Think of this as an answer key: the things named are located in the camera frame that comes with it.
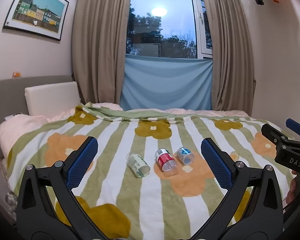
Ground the window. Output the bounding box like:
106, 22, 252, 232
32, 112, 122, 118
126, 0, 213, 60

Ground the clear cup with green label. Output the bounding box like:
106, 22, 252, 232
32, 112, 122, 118
126, 153, 151, 178

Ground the striped floral blanket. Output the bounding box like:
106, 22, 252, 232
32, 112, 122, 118
7, 102, 297, 240

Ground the white cushion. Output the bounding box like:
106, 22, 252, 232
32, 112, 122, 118
24, 81, 82, 117

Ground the person's right hand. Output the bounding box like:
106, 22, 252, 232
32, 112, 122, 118
286, 169, 300, 206

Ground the clear cup with blue label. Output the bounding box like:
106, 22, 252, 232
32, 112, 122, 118
175, 147, 195, 165

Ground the clear cup with red label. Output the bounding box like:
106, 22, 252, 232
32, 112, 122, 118
154, 148, 178, 178

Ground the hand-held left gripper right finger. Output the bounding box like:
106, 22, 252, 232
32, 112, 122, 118
192, 137, 283, 240

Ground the light blue cloth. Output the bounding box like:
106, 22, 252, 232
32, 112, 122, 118
120, 55, 214, 111

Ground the beige curtain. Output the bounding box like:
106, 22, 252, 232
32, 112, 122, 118
71, 0, 133, 105
201, 0, 255, 112

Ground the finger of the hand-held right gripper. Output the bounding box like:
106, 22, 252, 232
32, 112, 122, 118
285, 118, 300, 143
261, 123, 295, 147

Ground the framed picture of houses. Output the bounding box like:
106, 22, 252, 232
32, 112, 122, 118
3, 0, 70, 41

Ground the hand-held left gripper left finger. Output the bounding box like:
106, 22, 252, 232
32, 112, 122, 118
16, 136, 103, 240

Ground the grey bed headboard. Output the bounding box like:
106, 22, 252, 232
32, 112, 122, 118
0, 75, 74, 160

